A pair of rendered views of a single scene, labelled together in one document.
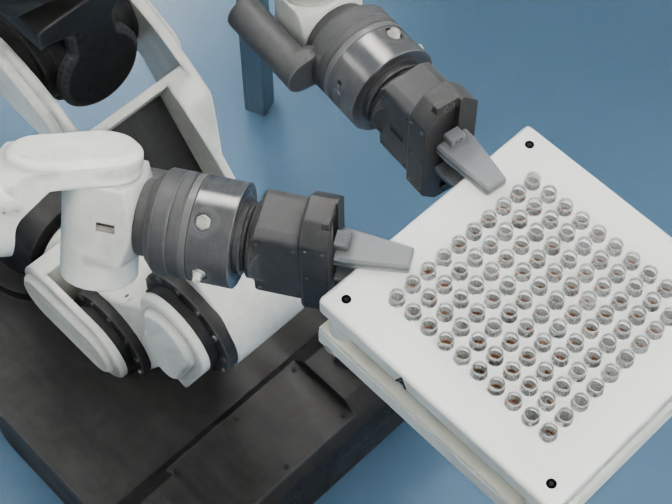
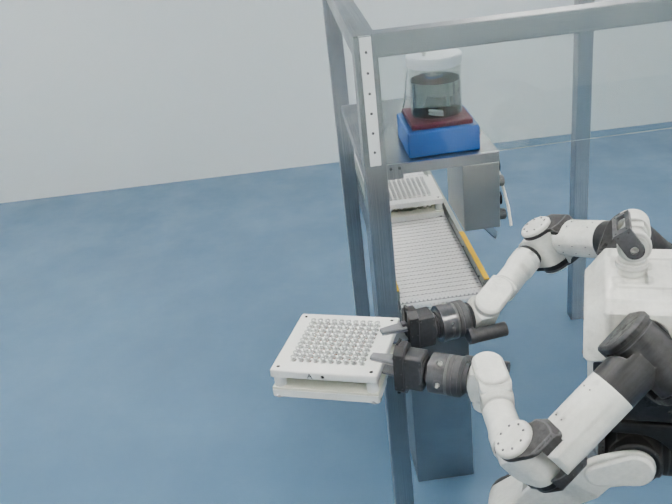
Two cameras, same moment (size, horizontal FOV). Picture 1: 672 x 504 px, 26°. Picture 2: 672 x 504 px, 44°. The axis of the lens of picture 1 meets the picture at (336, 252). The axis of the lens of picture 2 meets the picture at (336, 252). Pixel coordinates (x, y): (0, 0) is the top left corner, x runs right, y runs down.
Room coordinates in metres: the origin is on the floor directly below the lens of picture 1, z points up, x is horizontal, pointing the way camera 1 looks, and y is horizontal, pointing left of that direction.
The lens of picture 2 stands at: (2.01, -0.89, 2.07)
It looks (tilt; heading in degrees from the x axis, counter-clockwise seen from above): 26 degrees down; 152
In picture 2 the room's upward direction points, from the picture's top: 7 degrees counter-clockwise
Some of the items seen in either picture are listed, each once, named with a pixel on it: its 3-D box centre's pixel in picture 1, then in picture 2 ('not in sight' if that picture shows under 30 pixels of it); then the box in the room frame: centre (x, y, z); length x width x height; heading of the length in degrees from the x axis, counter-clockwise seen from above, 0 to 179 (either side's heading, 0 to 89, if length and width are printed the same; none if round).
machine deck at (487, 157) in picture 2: not in sight; (412, 132); (-0.03, 0.49, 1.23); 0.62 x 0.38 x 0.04; 155
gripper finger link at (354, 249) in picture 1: (373, 249); (393, 327); (0.61, -0.03, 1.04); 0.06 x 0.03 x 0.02; 76
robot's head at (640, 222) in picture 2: not in sight; (632, 240); (1.01, 0.28, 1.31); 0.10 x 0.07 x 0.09; 134
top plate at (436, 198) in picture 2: not in sight; (404, 192); (-0.37, 0.67, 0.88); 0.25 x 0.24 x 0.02; 64
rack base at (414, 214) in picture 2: not in sight; (405, 204); (-0.37, 0.67, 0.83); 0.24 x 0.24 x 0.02; 64
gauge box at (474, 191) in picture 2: not in sight; (472, 183); (0.21, 0.53, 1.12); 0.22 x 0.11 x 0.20; 155
